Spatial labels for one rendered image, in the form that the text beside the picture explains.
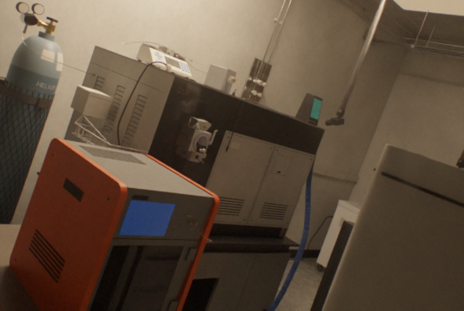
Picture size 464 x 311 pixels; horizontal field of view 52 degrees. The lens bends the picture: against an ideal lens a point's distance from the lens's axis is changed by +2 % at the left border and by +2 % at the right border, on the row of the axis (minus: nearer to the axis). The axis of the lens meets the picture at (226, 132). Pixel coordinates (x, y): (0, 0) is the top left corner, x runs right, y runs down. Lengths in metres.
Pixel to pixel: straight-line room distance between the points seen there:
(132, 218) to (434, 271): 0.92
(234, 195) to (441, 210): 2.01
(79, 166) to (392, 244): 1.04
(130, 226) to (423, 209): 0.93
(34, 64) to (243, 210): 1.28
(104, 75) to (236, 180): 0.83
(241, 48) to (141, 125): 1.88
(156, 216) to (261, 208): 1.37
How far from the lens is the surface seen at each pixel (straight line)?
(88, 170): 1.33
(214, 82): 2.52
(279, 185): 2.66
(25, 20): 2.54
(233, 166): 2.33
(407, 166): 0.46
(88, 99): 2.11
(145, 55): 2.33
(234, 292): 2.66
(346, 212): 5.11
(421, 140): 5.60
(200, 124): 2.00
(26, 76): 2.52
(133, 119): 2.09
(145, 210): 1.27
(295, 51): 4.25
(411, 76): 5.82
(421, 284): 0.46
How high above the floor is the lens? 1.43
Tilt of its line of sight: 4 degrees down
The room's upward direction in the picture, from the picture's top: 20 degrees clockwise
